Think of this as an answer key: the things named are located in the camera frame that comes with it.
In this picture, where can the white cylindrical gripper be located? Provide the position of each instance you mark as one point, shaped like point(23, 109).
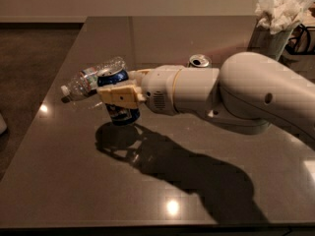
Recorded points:
point(159, 87)

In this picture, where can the blue pepsi can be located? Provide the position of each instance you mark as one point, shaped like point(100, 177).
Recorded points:
point(117, 96)

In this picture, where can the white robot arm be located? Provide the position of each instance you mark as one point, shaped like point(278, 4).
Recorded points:
point(247, 94)

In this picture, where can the green 7up can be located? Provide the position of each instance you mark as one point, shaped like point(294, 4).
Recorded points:
point(199, 61)

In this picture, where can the clear plastic water bottle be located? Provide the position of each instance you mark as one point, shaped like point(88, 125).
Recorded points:
point(84, 83)

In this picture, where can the metal cup holder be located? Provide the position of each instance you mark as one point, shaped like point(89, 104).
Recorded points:
point(270, 45)

